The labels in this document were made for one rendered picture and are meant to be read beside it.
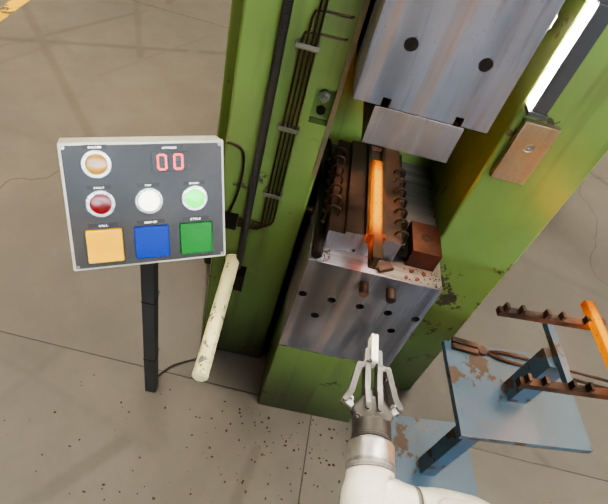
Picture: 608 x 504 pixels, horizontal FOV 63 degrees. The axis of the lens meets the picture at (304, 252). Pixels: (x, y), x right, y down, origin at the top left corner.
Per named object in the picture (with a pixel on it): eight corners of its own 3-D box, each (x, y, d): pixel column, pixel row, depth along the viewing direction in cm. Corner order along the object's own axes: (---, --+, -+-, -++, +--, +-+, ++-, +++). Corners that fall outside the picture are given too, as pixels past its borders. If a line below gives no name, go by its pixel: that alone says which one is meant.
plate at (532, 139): (523, 185, 129) (561, 131, 117) (490, 176, 129) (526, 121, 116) (521, 180, 131) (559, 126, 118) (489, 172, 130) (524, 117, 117)
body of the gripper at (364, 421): (344, 445, 97) (346, 401, 103) (385, 453, 98) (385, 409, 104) (355, 430, 92) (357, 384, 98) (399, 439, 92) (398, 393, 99)
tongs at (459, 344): (629, 386, 159) (631, 384, 158) (632, 398, 156) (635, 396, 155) (450, 337, 156) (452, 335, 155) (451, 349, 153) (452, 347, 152)
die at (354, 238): (391, 262, 139) (403, 242, 133) (322, 246, 137) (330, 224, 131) (391, 169, 167) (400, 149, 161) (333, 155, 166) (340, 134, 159)
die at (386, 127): (446, 163, 113) (464, 128, 106) (361, 141, 111) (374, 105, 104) (434, 73, 141) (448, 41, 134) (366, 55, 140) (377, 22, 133)
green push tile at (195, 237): (213, 251, 119) (212, 221, 117) (181, 255, 116) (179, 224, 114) (211, 249, 121) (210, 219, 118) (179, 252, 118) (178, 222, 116)
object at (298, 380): (348, 423, 203) (387, 368, 169) (257, 404, 200) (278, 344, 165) (354, 312, 241) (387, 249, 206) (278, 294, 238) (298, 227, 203)
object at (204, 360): (208, 384, 138) (209, 375, 134) (189, 380, 137) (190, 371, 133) (240, 265, 168) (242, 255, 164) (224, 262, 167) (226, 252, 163)
